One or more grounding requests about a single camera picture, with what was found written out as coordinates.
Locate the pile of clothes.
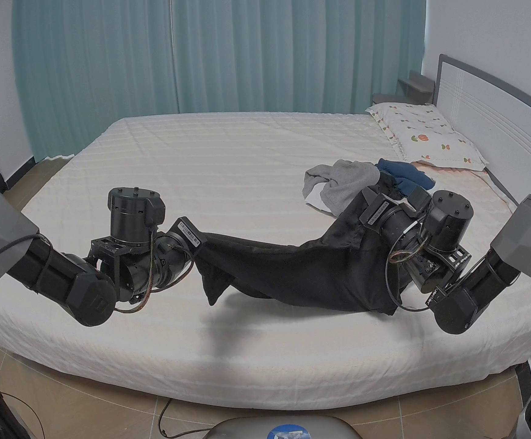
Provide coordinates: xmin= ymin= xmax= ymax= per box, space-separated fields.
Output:
xmin=303 ymin=157 xmax=435 ymax=218

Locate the bed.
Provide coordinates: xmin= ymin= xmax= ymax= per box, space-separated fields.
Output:
xmin=0 ymin=53 xmax=531 ymax=412

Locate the black T-shirt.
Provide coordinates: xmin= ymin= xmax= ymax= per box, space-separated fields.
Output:
xmin=193 ymin=186 xmax=408 ymax=317

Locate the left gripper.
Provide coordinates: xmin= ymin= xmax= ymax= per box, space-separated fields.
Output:
xmin=155 ymin=217 xmax=202 ymax=288

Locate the grey bedside table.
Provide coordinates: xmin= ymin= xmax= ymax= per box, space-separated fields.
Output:
xmin=372 ymin=70 xmax=436 ymax=107

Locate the blue-green curtain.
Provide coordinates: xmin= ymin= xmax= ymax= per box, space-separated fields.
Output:
xmin=171 ymin=0 xmax=428 ymax=115
xmin=13 ymin=0 xmax=177 ymax=163

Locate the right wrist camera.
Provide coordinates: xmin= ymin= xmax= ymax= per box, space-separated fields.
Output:
xmin=404 ymin=187 xmax=432 ymax=215

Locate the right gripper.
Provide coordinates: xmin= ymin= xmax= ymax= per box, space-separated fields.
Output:
xmin=361 ymin=187 xmax=424 ymax=251

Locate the white printed pillow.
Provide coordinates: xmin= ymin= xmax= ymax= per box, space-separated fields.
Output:
xmin=366 ymin=102 xmax=490 ymax=172

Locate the black cable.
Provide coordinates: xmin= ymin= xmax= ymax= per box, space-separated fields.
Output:
xmin=157 ymin=398 xmax=174 ymax=439

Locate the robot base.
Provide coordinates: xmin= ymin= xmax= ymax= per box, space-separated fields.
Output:
xmin=211 ymin=416 xmax=354 ymax=439

